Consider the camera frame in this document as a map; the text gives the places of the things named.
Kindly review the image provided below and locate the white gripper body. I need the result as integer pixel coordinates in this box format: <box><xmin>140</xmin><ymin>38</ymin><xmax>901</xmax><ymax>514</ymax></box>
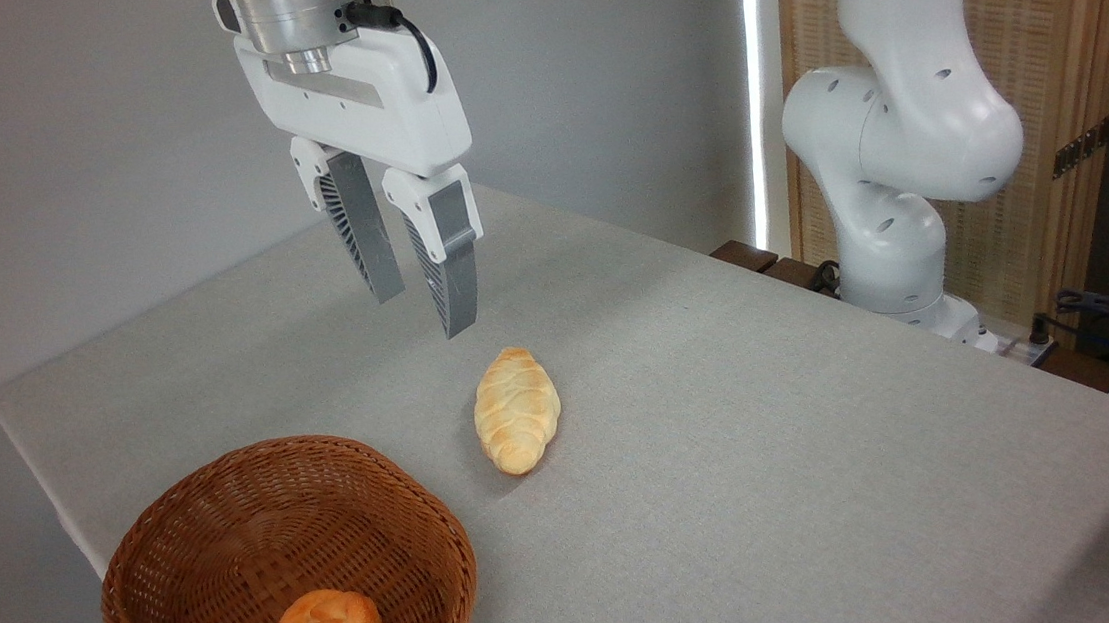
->
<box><xmin>232</xmin><ymin>15</ymin><xmax>477</xmax><ymax>195</ymax></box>

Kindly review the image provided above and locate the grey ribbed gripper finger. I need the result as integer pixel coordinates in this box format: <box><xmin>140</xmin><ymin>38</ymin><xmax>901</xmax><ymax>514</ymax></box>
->
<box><xmin>288</xmin><ymin>127</ymin><xmax>409</xmax><ymax>312</ymax></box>
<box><xmin>379</xmin><ymin>160</ymin><xmax>494</xmax><ymax>346</ymax></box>

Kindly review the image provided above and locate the long braided bread loaf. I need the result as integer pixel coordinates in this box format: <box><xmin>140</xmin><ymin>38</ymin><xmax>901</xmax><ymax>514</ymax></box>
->
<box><xmin>467</xmin><ymin>341</ymin><xmax>569</xmax><ymax>481</ymax></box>

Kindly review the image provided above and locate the brown wicker basket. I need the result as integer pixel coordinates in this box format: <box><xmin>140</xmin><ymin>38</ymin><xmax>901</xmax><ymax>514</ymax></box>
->
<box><xmin>87</xmin><ymin>420</ymin><xmax>483</xmax><ymax>623</ymax></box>

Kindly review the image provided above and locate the grey tablecloth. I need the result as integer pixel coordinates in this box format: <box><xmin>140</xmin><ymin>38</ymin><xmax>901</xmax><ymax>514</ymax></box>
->
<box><xmin>0</xmin><ymin>124</ymin><xmax>1109</xmax><ymax>623</ymax></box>

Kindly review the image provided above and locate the white power strip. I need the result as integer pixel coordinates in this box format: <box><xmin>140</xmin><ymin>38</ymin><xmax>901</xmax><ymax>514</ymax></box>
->
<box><xmin>976</xmin><ymin>322</ymin><xmax>1062</xmax><ymax>373</ymax></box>

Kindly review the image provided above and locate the black screen hinge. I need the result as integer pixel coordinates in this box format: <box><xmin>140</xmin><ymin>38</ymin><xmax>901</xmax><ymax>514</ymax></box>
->
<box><xmin>1047</xmin><ymin>116</ymin><xmax>1109</xmax><ymax>182</ymax></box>

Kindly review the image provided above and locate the woven wooden folding screen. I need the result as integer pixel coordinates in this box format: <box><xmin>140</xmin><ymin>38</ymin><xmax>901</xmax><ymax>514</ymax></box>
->
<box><xmin>771</xmin><ymin>0</ymin><xmax>1109</xmax><ymax>363</ymax></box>

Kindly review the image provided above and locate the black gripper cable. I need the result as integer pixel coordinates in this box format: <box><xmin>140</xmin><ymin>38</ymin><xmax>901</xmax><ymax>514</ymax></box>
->
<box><xmin>344</xmin><ymin>0</ymin><xmax>442</xmax><ymax>102</ymax></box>

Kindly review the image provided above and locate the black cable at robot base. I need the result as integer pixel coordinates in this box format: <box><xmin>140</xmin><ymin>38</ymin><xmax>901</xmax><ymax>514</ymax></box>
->
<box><xmin>805</xmin><ymin>258</ymin><xmax>845</xmax><ymax>298</ymax></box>

